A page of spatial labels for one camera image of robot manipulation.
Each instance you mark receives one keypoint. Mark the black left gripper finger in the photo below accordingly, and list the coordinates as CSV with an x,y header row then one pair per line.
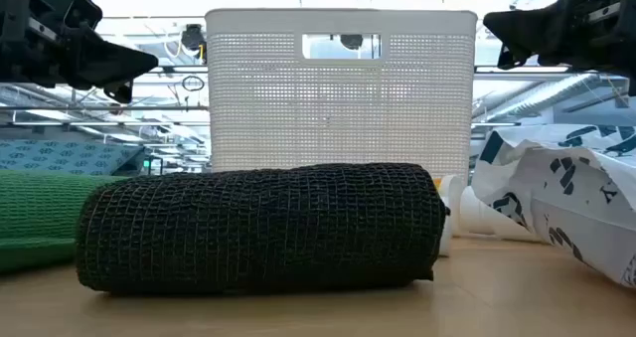
x,y
109,61
123,92

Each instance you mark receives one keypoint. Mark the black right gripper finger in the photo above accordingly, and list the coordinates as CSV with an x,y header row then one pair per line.
x,y
541,31
512,56

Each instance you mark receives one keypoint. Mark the green bandage roll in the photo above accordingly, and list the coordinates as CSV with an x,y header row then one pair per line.
x,y
40,213

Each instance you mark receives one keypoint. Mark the small white plastic cup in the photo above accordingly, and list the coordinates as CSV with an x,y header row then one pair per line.
x,y
477,213

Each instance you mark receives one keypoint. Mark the white printed plastic package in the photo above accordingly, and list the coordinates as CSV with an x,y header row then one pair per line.
x,y
586,203

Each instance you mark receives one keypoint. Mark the white perforated plastic basket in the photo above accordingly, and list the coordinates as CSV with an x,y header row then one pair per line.
x,y
258,103

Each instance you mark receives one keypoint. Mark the black ceiling-hung device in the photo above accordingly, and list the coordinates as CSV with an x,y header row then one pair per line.
x,y
193,38
352,41

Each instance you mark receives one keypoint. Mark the blue patterned cloth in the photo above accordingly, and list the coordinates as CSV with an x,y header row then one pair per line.
x,y
59,155

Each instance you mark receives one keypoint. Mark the black bandage roll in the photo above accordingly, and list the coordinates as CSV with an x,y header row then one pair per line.
x,y
248,227

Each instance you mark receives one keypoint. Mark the silver ventilation duct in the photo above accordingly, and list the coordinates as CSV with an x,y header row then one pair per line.
x,y
546,96

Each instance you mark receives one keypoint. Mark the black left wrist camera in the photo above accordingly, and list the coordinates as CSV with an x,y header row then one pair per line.
x,y
74,9

